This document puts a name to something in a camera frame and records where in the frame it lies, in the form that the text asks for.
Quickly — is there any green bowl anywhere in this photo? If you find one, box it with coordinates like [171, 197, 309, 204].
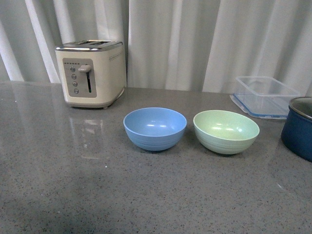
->
[193, 110, 260, 155]

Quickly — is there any blue bowl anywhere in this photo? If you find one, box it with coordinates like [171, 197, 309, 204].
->
[123, 107, 187, 151]

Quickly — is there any cream toaster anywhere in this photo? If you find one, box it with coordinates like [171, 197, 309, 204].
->
[55, 39, 127, 108]

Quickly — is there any clear plastic container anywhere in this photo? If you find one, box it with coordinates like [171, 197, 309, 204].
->
[230, 76, 300, 119]

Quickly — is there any blue saucepan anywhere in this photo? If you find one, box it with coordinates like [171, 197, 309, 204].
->
[281, 97, 312, 161]

